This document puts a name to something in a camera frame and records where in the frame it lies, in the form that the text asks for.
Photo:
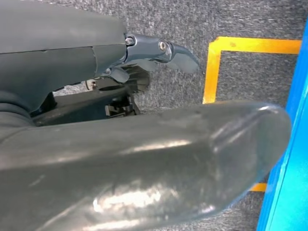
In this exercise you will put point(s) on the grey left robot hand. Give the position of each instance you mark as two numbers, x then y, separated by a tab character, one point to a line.
120	172

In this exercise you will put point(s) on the blue metal shelf rack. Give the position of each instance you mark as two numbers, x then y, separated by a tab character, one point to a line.
288	191

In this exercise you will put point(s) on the yellow floor tape marking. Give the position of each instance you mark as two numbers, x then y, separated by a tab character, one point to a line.
211	73

